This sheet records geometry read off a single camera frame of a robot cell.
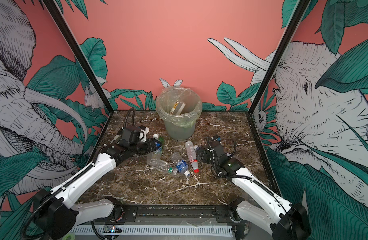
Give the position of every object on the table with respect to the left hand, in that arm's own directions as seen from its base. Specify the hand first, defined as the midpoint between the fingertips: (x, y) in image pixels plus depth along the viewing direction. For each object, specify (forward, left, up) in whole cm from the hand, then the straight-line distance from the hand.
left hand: (159, 143), depth 77 cm
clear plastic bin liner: (+15, -18, +7) cm, 24 cm away
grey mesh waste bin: (+17, -7, -14) cm, 23 cm away
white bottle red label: (0, -18, -16) cm, 24 cm away
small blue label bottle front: (-7, +3, -4) cm, 8 cm away
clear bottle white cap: (+7, -20, -17) cm, 27 cm away
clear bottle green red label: (+31, -9, -4) cm, 32 cm away
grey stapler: (+14, +31, -15) cm, 38 cm away
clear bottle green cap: (-4, +2, -20) cm, 20 cm away
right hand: (-3, -22, -4) cm, 23 cm away
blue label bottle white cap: (-6, -11, -15) cm, 20 cm away
